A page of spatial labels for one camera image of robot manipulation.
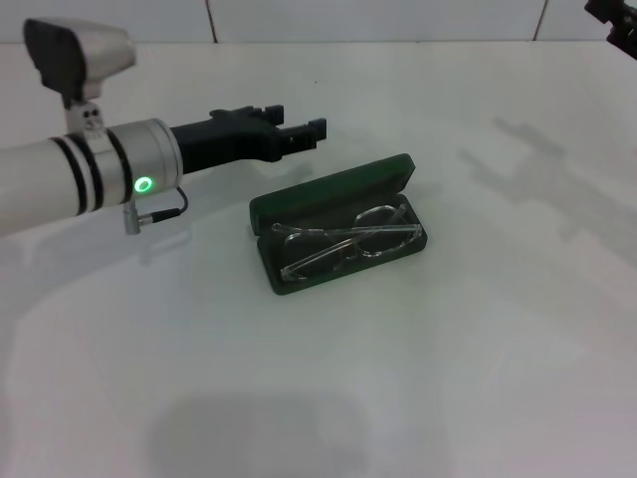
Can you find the green glasses case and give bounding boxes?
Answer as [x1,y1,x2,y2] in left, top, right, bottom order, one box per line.
[248,152,430,298]

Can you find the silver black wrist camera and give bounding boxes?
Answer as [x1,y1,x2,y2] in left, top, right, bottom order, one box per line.
[23,17,138,135]

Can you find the black cable with silver plug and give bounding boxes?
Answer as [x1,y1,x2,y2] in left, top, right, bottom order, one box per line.
[123,186,188,235]

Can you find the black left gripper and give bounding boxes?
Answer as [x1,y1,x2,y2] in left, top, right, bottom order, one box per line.
[169,104,328,175]

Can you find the clear frame glasses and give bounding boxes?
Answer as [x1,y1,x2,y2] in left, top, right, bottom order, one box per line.
[271,202,424,285]

